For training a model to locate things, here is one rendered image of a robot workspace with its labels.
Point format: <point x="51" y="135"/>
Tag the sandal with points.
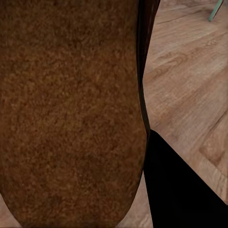
<point x="74" y="128"/>

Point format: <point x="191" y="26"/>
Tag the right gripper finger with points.
<point x="178" y="197"/>

